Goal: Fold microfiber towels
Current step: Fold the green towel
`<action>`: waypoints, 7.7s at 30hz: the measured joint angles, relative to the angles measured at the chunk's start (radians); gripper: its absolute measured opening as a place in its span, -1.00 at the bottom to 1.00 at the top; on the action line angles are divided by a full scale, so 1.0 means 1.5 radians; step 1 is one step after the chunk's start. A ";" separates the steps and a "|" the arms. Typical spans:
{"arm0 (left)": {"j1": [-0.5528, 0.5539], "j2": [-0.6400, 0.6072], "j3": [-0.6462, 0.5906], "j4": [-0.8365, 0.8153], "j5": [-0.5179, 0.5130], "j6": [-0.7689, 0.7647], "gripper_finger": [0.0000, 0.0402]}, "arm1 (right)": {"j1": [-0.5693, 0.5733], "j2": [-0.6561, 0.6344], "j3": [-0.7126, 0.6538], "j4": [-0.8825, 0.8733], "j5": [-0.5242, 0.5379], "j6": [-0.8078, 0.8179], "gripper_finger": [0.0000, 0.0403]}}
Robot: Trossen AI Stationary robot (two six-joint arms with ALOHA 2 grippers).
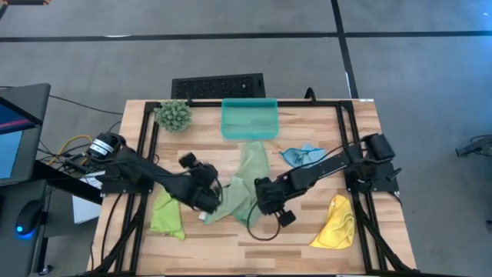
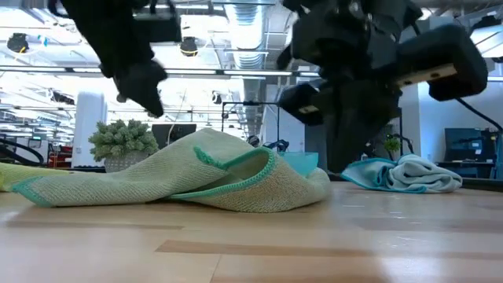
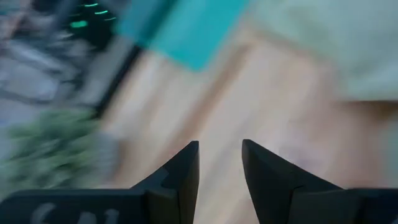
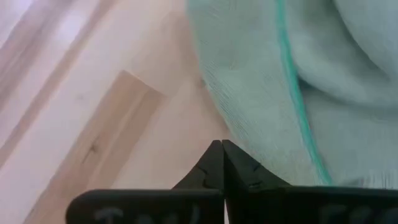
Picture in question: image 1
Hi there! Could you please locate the light blue microfiber towel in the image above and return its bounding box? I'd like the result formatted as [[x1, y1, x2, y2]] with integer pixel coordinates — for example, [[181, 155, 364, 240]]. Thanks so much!
[[279, 143, 327, 169]]

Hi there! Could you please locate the yellow cable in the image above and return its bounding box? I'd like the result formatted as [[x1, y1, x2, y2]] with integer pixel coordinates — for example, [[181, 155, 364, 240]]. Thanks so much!
[[46, 134, 95, 166]]

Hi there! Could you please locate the black computer mouse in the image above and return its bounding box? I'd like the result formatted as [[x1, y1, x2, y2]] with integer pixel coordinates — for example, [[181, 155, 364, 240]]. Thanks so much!
[[15, 199, 44, 236]]

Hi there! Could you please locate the artificial green potted plant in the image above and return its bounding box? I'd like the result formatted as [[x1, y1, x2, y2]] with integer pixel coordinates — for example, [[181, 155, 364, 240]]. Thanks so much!
[[154, 98, 192, 133]]

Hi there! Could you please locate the lime green microfiber towel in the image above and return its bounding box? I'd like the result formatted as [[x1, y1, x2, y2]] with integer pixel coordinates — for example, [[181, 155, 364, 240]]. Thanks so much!
[[148, 187, 187, 242]]

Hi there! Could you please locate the dark bar with orange tip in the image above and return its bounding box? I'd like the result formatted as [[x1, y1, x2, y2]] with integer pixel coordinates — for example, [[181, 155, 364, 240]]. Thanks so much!
[[0, 0, 52, 6]]

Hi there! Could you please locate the white paper sheet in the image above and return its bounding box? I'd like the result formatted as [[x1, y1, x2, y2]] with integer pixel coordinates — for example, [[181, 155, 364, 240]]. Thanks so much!
[[71, 171, 105, 225]]

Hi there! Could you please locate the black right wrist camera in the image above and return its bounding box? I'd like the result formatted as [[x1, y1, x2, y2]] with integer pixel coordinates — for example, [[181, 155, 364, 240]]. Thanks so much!
[[276, 209, 298, 228]]

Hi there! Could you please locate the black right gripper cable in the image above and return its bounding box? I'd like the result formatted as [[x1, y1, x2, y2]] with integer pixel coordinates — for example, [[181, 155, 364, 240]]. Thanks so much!
[[245, 199, 281, 242]]

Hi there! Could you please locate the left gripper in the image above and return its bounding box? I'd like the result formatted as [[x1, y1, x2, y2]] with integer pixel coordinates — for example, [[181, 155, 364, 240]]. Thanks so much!
[[188, 161, 224, 215]]

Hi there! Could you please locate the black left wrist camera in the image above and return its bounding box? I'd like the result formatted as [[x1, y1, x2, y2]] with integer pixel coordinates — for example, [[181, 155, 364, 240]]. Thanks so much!
[[178, 152, 198, 169]]

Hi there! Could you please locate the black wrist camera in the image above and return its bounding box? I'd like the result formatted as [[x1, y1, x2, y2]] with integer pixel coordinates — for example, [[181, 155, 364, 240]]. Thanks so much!
[[178, 152, 198, 169], [276, 209, 298, 228]]

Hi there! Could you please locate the black cable bundle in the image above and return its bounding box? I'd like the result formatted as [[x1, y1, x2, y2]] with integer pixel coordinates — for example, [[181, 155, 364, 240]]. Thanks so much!
[[38, 140, 101, 174]]

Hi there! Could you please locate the yellow microfiber towel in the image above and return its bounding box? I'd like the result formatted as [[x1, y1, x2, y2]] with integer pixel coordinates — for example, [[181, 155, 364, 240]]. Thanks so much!
[[309, 194, 356, 250]]

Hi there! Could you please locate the black aluminium table frame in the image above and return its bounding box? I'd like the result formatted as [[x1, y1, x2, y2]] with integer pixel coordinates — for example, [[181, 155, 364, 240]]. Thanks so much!
[[87, 98, 418, 276]]

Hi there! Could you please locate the sage green microfiber towel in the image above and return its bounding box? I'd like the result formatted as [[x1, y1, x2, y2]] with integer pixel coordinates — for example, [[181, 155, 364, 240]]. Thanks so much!
[[202, 140, 271, 228]]

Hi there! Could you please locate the dark grey side desk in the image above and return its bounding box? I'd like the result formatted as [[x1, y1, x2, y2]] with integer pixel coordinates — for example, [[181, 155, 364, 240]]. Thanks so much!
[[0, 159, 103, 277]]

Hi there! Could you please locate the grey computer monitor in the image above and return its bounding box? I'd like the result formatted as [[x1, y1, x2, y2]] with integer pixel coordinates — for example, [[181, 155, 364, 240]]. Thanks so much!
[[0, 82, 52, 188]]

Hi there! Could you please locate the black floor stand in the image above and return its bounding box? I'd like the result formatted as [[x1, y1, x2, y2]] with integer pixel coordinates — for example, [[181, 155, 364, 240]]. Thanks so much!
[[455, 134, 492, 159]]

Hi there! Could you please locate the black floor cable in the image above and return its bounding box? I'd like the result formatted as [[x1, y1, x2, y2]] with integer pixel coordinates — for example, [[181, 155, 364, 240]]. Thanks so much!
[[48, 94, 124, 116]]

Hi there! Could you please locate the teal translucent plastic tray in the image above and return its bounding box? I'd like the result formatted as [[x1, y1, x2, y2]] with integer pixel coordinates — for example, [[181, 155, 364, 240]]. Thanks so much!
[[220, 97, 279, 140]]

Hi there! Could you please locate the black perforated computer case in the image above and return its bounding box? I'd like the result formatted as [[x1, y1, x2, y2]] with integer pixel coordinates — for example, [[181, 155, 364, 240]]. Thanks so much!
[[171, 72, 267, 100]]

